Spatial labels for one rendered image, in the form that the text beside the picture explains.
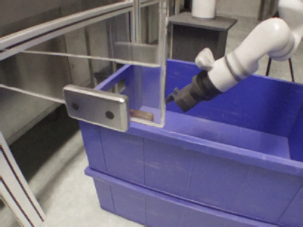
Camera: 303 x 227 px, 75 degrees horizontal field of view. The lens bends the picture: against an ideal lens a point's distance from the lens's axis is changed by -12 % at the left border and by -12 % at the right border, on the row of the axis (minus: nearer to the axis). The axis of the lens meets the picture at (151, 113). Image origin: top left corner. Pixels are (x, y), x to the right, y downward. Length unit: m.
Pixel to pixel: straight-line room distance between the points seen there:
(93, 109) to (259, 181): 0.39
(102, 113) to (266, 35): 0.39
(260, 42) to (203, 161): 0.27
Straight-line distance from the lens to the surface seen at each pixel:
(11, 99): 1.02
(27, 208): 0.78
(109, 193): 0.72
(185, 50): 0.88
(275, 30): 0.48
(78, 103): 0.18
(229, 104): 0.80
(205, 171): 0.49
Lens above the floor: 0.70
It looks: 34 degrees down
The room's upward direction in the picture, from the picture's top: straight up
